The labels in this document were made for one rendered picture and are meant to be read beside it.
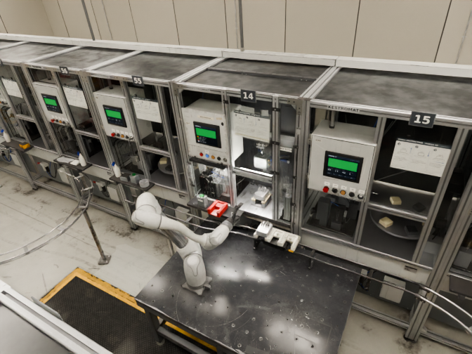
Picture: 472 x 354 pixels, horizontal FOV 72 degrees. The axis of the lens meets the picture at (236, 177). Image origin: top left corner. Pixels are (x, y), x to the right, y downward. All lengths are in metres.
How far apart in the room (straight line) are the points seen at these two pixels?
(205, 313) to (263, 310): 0.42
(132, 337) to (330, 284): 1.85
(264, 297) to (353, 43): 4.29
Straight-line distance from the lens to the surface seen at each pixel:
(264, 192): 3.00
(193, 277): 2.59
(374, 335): 3.42
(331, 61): 2.95
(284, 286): 2.71
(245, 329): 2.51
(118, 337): 3.50
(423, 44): 5.70
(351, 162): 2.30
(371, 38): 5.74
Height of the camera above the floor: 2.84
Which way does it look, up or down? 34 degrees down
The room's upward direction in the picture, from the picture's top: 4 degrees counter-clockwise
